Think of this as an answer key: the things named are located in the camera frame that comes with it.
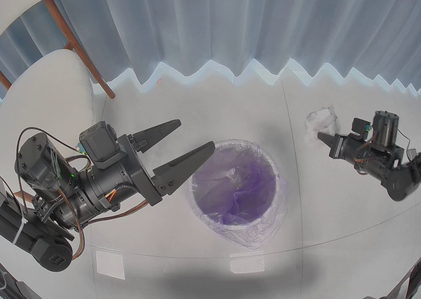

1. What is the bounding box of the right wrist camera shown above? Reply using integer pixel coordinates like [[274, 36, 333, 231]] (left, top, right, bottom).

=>
[[350, 117, 372, 140]]

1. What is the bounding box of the purple plastic bag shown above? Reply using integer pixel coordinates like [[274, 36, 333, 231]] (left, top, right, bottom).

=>
[[187, 139, 288, 250]]

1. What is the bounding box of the white cushioned wooden chair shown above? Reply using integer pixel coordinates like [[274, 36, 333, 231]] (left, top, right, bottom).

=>
[[0, 0, 116, 173]]

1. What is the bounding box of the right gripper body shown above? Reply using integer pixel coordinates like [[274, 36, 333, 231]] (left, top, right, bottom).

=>
[[330, 133, 369, 164]]

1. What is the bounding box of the pale blue curtain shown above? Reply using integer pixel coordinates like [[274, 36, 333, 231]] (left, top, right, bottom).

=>
[[0, 0, 421, 97]]

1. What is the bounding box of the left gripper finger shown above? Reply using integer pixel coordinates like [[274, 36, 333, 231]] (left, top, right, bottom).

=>
[[130, 119, 182, 155], [152, 141, 216, 197]]

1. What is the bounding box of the clear plastic wrapper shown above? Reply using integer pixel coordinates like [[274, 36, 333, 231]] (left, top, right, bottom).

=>
[[304, 105, 339, 141]]

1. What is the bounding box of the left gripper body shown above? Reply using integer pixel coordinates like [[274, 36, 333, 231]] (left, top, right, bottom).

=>
[[80, 134, 164, 210]]

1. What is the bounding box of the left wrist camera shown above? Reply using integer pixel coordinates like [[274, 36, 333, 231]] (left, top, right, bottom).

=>
[[78, 122, 125, 170]]

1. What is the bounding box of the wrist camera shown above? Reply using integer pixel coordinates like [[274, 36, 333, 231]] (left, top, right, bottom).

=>
[[350, 117, 372, 140], [78, 122, 125, 170]]

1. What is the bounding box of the white trash bin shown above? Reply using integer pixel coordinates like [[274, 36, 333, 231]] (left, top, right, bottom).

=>
[[192, 146, 281, 226]]

